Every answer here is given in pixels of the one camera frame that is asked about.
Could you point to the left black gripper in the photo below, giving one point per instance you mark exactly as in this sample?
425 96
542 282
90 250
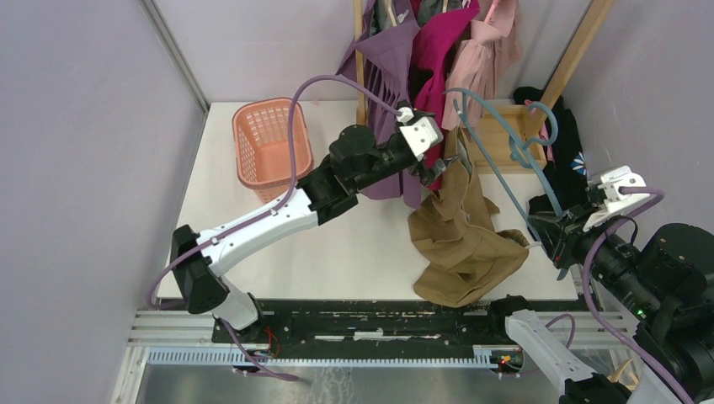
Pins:
428 175

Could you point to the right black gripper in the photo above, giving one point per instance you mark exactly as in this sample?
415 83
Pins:
562 236

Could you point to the tan brown skirt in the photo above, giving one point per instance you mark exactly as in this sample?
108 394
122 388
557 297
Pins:
453 229

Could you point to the pink pleated skirt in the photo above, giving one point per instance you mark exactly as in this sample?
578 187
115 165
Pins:
491 47

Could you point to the blue-grey plastic hanger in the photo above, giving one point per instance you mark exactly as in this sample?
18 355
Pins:
517 157

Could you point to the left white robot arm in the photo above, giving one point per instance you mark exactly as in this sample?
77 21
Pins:
354 162

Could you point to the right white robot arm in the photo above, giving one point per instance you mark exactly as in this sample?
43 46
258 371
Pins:
667 286

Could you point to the purple pleated skirt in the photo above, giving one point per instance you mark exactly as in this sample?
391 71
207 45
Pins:
386 44

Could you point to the magenta skirt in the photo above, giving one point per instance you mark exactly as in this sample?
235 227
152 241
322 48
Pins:
442 25

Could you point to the orange plastic basket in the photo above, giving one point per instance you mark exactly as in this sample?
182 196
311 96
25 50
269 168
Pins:
260 132

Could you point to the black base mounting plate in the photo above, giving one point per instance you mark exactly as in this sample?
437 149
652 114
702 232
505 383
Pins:
379 329

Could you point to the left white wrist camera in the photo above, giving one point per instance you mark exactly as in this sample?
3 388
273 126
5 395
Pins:
419 130

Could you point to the wooden clothes rack frame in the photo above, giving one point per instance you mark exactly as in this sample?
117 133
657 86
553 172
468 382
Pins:
555 52

